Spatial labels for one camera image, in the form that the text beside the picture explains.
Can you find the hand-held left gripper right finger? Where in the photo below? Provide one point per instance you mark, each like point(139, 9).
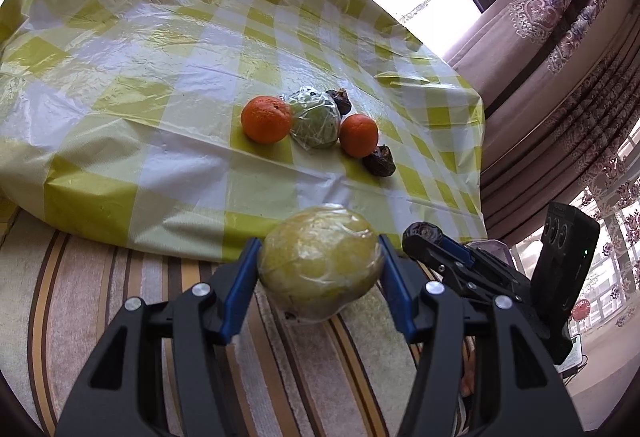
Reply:
point(397, 292)

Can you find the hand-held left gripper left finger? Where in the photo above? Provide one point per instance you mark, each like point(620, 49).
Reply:
point(240, 287)

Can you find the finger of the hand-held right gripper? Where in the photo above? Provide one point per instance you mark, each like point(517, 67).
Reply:
point(462, 253)
point(450, 274)

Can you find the purple cardboard box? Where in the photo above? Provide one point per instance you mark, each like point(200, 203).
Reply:
point(492, 248)

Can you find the dark wrinkled passion fruit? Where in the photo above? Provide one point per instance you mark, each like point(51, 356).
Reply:
point(379, 161)
point(341, 100)
point(423, 232)

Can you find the yellow plastic-wrapped pear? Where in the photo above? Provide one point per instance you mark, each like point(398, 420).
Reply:
point(320, 262)

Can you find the small orange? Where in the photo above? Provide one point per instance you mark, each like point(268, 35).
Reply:
point(358, 135)

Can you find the large orange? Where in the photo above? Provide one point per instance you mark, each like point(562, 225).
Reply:
point(266, 119)

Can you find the green plastic-wrapped fruit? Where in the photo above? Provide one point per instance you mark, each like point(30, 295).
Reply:
point(314, 119)

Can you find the striped brown beige rug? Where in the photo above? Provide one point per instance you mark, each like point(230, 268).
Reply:
point(310, 367)

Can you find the brown pleated curtain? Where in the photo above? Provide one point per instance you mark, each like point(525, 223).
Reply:
point(560, 152)

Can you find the pink patterned curtain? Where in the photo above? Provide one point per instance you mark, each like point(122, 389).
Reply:
point(540, 47)

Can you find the yellow white checkered plastic tablecloth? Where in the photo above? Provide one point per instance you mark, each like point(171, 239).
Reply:
point(175, 67)

